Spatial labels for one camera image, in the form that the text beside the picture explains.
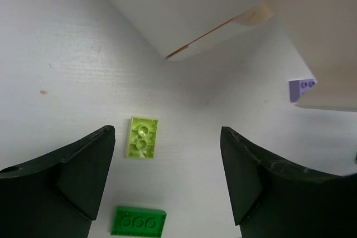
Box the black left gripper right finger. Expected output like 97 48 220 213
220 127 356 237

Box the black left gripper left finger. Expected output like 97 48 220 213
1 125 115 237

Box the green three-hole lego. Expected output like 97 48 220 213
110 206 167 237

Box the lime green lego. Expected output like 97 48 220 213
126 116 158 159

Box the white three-drawer cabinet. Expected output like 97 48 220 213
110 0 356 111

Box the purple lego with studs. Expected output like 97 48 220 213
288 79 316 103

